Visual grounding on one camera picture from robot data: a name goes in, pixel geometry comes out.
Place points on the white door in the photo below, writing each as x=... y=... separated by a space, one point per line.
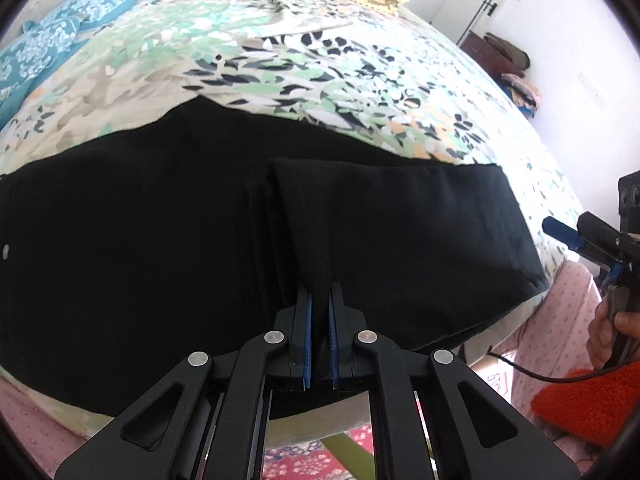
x=480 y=5

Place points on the olive green slat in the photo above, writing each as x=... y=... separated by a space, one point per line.
x=350 y=457

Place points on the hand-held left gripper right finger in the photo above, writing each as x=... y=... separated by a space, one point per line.
x=334 y=340

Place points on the person's right forearm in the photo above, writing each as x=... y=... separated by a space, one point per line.
x=585 y=405

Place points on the pile of colourful clothes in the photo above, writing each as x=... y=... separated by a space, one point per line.
x=522 y=91

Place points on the brown wooden cabinet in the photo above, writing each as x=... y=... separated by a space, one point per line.
x=482 y=55

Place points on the floral bedsheet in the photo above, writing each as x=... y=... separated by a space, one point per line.
x=225 y=50

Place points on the black pants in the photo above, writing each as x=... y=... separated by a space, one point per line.
x=150 y=235

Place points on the red patterned rug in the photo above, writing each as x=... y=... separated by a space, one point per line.
x=300 y=455

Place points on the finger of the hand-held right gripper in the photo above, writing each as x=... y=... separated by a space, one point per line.
x=597 y=235
x=562 y=232

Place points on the pink dotted bed skirt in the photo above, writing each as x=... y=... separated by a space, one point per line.
x=555 y=320

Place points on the person's right hand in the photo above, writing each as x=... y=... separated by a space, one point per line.
x=602 y=335

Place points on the olive green bag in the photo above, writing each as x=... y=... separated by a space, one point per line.
x=507 y=52

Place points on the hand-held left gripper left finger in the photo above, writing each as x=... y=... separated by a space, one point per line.
x=306 y=340

